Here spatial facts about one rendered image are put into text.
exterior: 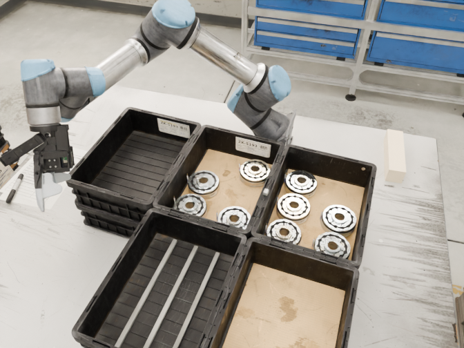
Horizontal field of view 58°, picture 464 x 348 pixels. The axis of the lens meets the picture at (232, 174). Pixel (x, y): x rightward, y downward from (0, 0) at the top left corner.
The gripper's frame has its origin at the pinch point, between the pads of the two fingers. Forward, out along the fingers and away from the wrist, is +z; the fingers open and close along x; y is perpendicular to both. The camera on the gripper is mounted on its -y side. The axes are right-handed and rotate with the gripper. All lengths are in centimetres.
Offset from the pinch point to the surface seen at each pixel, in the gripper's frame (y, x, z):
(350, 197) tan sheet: 89, 11, 10
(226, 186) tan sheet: 51, 23, 6
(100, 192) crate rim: 11.2, 15.9, 2.8
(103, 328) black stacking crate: 12.0, -11.3, 30.7
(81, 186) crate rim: 5.6, 18.8, 1.2
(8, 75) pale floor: -82, 262, -29
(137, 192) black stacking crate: 21.5, 26.8, 6.9
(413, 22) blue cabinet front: 194, 144, -57
